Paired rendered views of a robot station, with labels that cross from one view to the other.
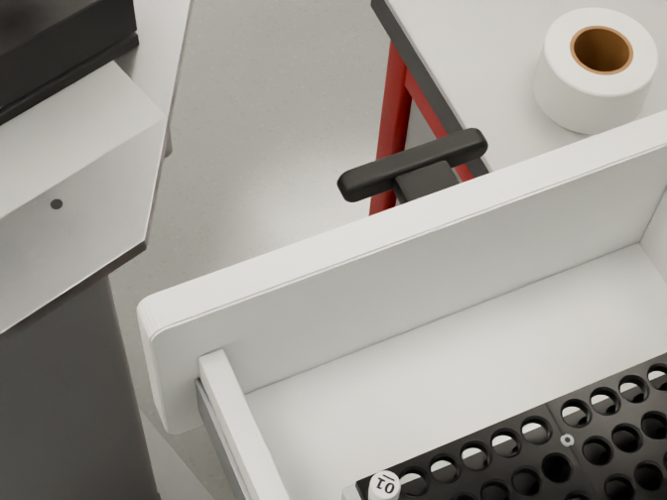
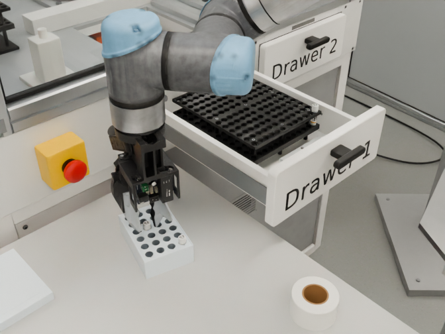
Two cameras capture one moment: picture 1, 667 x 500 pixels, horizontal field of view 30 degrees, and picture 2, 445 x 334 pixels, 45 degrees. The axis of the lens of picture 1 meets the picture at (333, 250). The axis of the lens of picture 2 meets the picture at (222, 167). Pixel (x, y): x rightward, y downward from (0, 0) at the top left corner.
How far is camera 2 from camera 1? 106 cm
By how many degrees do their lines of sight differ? 84
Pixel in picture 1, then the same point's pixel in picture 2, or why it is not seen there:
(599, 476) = (272, 120)
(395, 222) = (344, 129)
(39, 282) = (436, 205)
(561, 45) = (331, 291)
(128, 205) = (432, 229)
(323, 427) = not seen: hidden behind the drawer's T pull
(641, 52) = (299, 297)
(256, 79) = not seen: outside the picture
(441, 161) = (343, 155)
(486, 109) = (345, 292)
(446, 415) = not seen: hidden behind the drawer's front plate
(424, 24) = (391, 321)
